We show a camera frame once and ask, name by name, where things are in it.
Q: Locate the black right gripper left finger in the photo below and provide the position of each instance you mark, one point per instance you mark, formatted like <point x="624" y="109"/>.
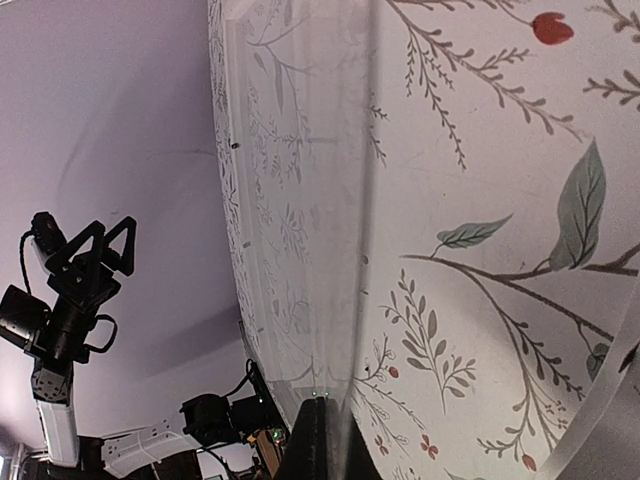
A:
<point x="304" y="446"/>

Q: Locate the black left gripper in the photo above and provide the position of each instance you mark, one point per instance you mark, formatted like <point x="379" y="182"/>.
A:
<point x="75" y="305"/>

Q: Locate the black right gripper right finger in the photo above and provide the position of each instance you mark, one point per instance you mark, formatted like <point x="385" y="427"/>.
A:
<point x="342" y="448"/>

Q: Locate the clear acrylic frame sheet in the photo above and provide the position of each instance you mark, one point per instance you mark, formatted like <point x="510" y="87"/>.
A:
<point x="298" y="79"/>

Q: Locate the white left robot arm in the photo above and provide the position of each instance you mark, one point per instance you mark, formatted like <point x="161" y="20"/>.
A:
<point x="52" y="384"/>

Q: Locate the floral patterned table mat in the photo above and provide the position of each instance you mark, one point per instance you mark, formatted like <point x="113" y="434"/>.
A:
<point x="475" y="200"/>

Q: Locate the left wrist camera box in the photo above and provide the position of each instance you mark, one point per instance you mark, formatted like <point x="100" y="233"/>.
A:
<point x="22" y="317"/>

